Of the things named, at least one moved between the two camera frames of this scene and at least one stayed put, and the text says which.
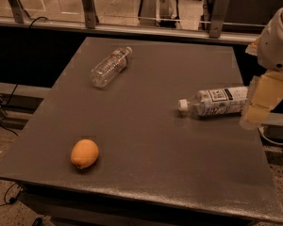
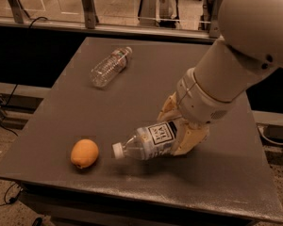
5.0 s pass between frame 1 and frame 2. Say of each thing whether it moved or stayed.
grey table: stayed
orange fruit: stayed
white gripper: moved
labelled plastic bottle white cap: moved
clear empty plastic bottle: stayed
